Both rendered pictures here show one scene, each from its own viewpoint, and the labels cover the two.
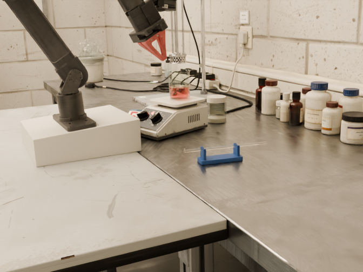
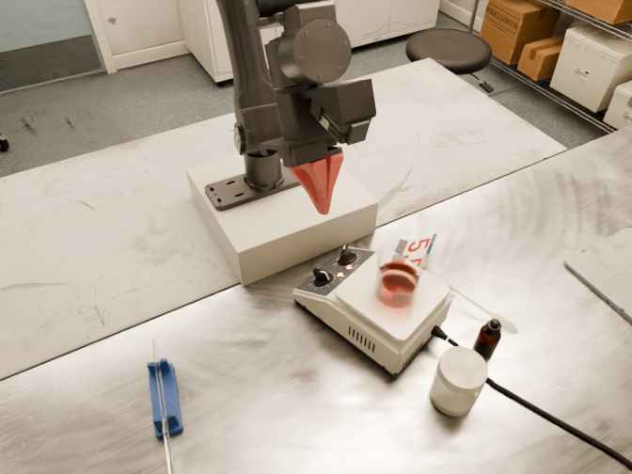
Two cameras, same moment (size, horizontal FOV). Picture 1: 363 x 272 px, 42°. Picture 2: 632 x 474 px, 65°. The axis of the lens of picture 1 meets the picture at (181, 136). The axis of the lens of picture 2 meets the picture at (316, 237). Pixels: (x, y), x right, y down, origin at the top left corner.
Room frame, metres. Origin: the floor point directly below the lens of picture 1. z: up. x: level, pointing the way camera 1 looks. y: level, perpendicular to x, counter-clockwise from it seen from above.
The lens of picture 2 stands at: (1.20, -0.40, 1.53)
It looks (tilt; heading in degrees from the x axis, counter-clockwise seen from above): 46 degrees down; 86
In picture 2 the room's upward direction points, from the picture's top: straight up
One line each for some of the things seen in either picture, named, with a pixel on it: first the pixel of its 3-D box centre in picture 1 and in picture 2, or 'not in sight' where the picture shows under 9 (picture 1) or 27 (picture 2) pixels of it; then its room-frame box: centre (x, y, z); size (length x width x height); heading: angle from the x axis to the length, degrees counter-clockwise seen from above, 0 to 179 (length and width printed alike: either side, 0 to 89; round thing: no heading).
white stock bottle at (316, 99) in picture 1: (318, 104); not in sight; (1.30, -0.39, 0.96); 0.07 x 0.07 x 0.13
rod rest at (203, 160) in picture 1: (220, 153); (163, 394); (1.02, -0.09, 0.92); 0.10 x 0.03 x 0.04; 104
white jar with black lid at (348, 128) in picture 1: (355, 127); not in sight; (1.15, -0.44, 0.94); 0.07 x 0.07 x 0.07
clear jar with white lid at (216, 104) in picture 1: (216, 109); (457, 382); (1.41, -0.11, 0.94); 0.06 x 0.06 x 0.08
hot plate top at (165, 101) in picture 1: (177, 100); (392, 292); (1.34, 0.01, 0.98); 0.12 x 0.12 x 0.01; 43
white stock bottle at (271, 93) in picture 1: (270, 96); not in sight; (1.50, -0.29, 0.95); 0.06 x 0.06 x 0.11
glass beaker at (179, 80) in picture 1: (180, 85); (400, 276); (1.34, 0.00, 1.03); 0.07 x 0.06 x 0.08; 122
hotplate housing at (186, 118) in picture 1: (171, 116); (374, 300); (1.32, 0.03, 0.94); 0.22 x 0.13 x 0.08; 133
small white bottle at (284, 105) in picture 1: (286, 107); not in sight; (1.39, -0.32, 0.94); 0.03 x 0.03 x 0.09
